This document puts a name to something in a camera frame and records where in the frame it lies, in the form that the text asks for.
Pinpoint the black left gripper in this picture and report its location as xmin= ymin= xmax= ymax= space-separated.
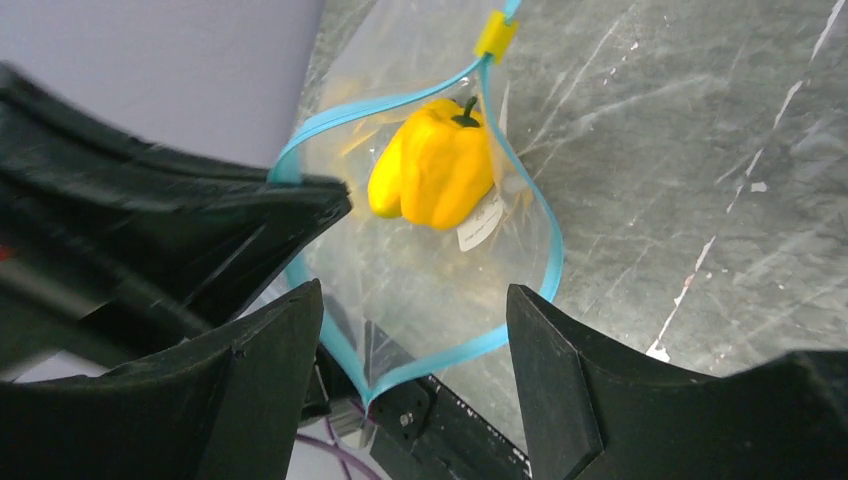
xmin=1 ymin=62 xmax=351 ymax=381

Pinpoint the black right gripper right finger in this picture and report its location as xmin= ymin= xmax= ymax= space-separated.
xmin=506 ymin=284 xmax=847 ymax=479

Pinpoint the yellow bell pepper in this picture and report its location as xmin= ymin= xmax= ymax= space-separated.
xmin=367 ymin=96 xmax=494 ymax=230

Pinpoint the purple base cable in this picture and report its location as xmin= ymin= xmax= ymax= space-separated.
xmin=294 ymin=417 xmax=386 ymax=480

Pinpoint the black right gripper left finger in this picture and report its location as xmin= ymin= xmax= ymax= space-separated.
xmin=1 ymin=280 xmax=323 ymax=479

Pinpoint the clear zip top bag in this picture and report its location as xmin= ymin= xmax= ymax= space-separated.
xmin=269 ymin=1 xmax=565 ymax=406

